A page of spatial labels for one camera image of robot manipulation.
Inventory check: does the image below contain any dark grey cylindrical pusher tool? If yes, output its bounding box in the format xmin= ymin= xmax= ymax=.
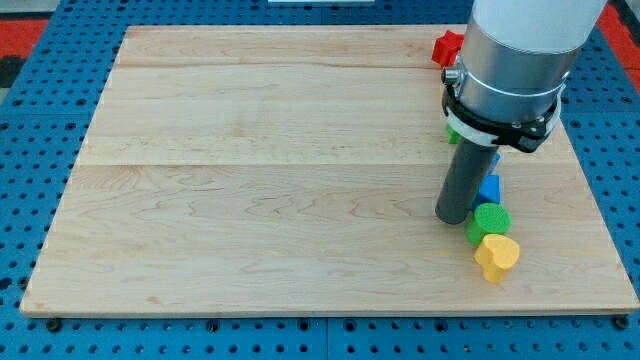
xmin=435 ymin=138 xmax=498 ymax=225

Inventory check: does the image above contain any blue triangle block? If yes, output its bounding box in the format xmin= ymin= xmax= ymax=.
xmin=470 ymin=174 xmax=502 ymax=211

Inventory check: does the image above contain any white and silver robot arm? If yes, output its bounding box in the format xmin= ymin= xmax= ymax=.
xmin=442 ymin=0 xmax=606 ymax=153

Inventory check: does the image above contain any red star block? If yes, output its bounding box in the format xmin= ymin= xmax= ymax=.
xmin=432 ymin=30 xmax=464 ymax=68

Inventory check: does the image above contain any yellow heart block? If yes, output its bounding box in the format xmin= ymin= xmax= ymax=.
xmin=474 ymin=234 xmax=521 ymax=284

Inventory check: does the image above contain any blue block behind pusher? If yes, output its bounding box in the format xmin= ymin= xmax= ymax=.
xmin=488 ymin=153 xmax=501 ymax=175

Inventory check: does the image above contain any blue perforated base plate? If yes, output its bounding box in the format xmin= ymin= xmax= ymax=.
xmin=1 ymin=0 xmax=639 ymax=359

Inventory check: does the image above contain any green cylinder block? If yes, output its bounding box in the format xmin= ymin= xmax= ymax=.
xmin=465 ymin=203 xmax=512 ymax=247

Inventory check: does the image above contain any green block behind arm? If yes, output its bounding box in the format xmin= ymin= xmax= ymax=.
xmin=446 ymin=124 xmax=460 ymax=145

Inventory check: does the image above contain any light wooden board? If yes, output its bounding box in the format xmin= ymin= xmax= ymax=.
xmin=20 ymin=25 xmax=639 ymax=318

